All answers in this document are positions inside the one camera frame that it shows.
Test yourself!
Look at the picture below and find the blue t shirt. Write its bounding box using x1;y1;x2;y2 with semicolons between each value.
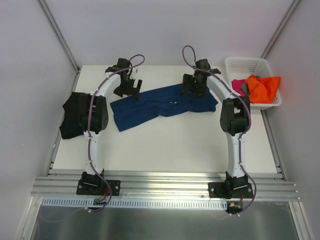
110;83;218;132

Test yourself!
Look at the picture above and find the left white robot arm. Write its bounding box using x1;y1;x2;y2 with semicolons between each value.
60;58;142;194

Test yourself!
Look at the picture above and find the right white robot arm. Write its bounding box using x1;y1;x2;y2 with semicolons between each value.
181;59;251;199

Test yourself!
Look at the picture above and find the pink t shirt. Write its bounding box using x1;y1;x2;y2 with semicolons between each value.
231;79;247;96

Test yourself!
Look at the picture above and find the white plastic laundry basket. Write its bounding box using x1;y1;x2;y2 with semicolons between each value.
224;57;282;110

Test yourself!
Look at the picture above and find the grey t shirt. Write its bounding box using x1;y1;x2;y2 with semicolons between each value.
240;83;250;96

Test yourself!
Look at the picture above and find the folded black t shirt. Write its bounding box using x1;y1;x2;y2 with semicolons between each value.
59;92;83;140

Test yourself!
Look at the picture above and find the orange t shirt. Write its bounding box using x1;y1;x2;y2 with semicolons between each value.
245;74;281;104

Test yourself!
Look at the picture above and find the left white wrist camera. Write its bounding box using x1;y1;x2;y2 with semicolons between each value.
131;67;139;76

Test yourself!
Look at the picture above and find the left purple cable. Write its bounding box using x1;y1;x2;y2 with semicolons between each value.
37;54;146;223

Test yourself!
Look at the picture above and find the purple cable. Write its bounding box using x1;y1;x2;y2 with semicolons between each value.
37;54;146;223
181;45;258;218

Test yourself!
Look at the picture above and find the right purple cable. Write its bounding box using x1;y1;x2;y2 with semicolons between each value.
181;45;258;218

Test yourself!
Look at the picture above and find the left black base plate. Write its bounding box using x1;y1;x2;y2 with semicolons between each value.
76;172;121;196

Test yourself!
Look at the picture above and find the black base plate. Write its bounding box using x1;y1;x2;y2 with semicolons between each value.
207;182;254;200
76;172;121;196

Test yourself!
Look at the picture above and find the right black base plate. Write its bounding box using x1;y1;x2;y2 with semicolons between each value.
207;182;254;200

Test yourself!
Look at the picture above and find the white slotted cable duct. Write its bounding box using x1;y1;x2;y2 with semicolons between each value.
41;196;227;211

